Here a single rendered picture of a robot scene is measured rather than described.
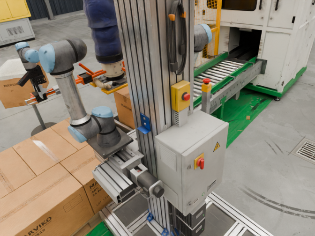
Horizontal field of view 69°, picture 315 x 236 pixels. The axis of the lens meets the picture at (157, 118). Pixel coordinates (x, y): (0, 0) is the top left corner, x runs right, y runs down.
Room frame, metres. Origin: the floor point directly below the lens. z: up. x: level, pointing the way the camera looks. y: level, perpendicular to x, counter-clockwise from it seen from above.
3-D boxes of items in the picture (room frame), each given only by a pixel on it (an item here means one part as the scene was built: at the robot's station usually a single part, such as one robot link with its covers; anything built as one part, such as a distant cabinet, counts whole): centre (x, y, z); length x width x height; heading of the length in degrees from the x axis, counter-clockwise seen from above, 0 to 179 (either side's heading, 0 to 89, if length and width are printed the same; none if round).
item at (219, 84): (2.69, -0.99, 0.60); 1.60 x 0.10 x 0.09; 134
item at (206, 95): (1.86, -0.47, 0.50); 0.07 x 0.07 x 1.00; 44
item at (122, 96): (2.06, 0.05, 0.75); 0.60 x 0.40 x 0.40; 130
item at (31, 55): (1.37, 0.69, 1.55); 0.11 x 0.11 x 0.08; 43
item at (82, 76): (1.65, 0.52, 1.25); 0.10 x 0.08 x 0.06; 39
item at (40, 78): (1.44, 0.77, 1.40); 0.09 x 0.08 x 0.12; 129
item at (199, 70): (3.08, -0.62, 0.60); 1.60 x 0.10 x 0.09; 134
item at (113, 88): (1.74, 0.27, 1.15); 0.34 x 0.10 x 0.05; 129
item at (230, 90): (2.40, -0.78, 0.50); 2.31 x 0.05 x 0.19; 134
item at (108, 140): (1.15, 0.32, 1.09); 0.15 x 0.15 x 0.10
